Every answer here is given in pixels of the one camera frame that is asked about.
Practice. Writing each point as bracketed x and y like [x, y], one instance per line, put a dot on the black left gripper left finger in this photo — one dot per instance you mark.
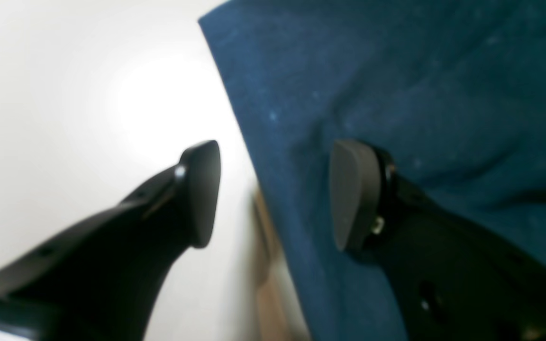
[99, 279]

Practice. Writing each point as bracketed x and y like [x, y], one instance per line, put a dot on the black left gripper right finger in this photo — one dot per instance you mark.
[453, 279]

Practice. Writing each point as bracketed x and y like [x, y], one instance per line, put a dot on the dark blue T-shirt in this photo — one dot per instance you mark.
[454, 90]

